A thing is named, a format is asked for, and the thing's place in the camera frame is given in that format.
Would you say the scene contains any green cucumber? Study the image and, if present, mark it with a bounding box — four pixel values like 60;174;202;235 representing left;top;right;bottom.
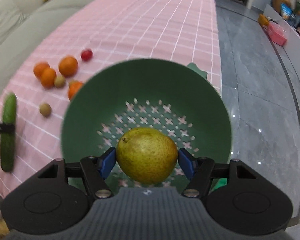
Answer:
0;93;17;172

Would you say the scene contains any brown longan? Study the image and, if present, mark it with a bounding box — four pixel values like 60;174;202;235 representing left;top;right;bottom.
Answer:
39;103;52;118
54;75;66;88

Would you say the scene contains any yellow-green pear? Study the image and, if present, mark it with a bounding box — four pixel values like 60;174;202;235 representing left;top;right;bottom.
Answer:
116;127;178;185

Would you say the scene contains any large orange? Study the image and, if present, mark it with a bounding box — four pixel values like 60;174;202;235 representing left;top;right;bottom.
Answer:
58;55;78;77

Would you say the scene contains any green perforated colander bowl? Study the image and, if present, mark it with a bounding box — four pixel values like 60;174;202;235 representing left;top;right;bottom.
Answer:
60;58;233;193

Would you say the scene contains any red cherry tomato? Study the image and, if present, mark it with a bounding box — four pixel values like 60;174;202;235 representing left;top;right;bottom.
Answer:
81;49;93;62

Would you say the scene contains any beige sofa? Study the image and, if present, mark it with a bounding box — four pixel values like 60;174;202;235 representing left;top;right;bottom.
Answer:
0;0;94;96

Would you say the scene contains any pink checked tablecloth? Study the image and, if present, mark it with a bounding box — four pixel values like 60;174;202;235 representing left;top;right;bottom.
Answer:
0;0;222;197

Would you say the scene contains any pink box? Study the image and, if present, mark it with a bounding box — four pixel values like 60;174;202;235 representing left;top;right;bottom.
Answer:
267;21;287;46

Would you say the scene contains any orange box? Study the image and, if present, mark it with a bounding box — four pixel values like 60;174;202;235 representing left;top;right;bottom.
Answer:
257;14;269;28

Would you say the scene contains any blue snack bag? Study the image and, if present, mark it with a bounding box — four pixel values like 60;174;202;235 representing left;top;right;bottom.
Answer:
281;3;292;21

